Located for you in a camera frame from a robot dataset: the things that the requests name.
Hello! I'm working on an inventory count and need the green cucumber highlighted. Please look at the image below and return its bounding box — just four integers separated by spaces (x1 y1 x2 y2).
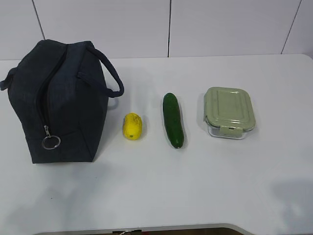
162 93 184 149

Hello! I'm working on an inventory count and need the yellow lemon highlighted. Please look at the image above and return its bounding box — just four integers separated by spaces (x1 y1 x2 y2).
123 113 142 140

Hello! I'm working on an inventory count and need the glass container green lid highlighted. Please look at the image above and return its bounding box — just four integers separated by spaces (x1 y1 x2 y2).
203 87 256 140

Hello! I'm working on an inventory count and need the dark blue lunch bag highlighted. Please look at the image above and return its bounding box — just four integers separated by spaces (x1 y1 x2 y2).
0 40 124 164

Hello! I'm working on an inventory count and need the metal zipper pull ring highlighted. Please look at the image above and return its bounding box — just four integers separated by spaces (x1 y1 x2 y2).
41 125 61 150

